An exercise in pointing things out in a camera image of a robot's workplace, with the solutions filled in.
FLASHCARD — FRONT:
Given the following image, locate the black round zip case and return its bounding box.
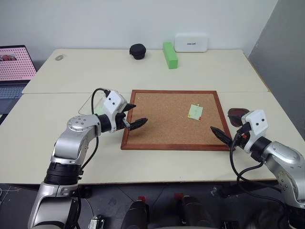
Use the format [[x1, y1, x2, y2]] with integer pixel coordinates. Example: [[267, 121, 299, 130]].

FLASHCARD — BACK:
[[129, 43, 147, 61]]

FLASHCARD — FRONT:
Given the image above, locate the dark red translucent bowl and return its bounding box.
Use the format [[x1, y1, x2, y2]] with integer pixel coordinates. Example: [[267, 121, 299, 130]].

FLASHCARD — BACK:
[[227, 107, 251, 127]]

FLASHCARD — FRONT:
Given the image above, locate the wood-framed cork board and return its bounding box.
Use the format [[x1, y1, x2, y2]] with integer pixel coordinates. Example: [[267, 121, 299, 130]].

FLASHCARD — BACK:
[[120, 89, 233, 152]]

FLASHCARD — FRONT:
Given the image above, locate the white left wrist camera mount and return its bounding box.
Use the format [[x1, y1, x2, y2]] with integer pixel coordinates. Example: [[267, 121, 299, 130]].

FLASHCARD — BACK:
[[102, 90, 128, 117]]

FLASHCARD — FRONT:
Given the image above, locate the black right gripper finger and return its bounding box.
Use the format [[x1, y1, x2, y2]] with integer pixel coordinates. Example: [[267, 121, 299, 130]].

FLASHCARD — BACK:
[[210, 126, 233, 146]]

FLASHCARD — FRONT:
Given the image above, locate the laptop with pink screen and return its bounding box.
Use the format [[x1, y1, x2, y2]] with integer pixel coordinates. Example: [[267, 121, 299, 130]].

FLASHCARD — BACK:
[[0, 45, 39, 125]]

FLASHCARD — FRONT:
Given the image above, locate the white rounded case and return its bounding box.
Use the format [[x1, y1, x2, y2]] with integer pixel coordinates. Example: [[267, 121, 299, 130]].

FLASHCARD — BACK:
[[174, 32, 210, 53]]

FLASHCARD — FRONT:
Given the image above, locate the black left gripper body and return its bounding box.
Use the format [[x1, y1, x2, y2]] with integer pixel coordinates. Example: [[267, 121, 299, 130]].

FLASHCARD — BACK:
[[111, 111, 131, 133]]

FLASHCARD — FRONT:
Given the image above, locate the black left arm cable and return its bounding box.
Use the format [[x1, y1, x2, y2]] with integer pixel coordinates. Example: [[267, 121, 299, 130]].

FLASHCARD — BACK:
[[76, 88, 111, 182]]

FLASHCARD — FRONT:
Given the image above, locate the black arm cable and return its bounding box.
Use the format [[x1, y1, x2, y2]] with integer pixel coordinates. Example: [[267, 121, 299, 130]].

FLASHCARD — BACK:
[[229, 130, 290, 229], [76, 88, 111, 182]]

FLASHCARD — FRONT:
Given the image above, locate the green rectangular block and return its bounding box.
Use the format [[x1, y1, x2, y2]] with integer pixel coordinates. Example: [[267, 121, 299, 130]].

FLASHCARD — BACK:
[[163, 42, 180, 70]]

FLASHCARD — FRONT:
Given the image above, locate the green paper note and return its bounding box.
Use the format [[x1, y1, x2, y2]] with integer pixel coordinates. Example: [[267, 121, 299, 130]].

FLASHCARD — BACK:
[[187, 104, 204, 120]]

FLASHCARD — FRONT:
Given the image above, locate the black table frame bar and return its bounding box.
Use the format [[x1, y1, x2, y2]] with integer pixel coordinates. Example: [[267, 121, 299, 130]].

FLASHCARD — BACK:
[[218, 181, 282, 199]]

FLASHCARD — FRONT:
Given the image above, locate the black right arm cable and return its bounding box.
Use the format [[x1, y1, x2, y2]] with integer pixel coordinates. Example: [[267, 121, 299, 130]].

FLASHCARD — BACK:
[[229, 130, 290, 229]]

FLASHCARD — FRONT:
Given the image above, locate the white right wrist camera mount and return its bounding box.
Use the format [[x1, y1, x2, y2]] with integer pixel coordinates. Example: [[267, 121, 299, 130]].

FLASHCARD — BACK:
[[241, 109, 273, 154]]

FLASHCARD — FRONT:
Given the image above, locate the dark rounded shape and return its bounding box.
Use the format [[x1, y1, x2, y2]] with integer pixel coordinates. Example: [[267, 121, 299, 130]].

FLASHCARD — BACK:
[[121, 196, 150, 229], [173, 193, 213, 229]]

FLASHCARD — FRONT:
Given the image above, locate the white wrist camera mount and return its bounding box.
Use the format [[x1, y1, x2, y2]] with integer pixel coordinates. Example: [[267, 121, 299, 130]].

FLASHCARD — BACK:
[[102, 90, 128, 117], [241, 109, 273, 154]]

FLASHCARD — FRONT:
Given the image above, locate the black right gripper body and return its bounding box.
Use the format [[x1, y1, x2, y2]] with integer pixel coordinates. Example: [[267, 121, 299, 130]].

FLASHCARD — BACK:
[[232, 123, 251, 150]]

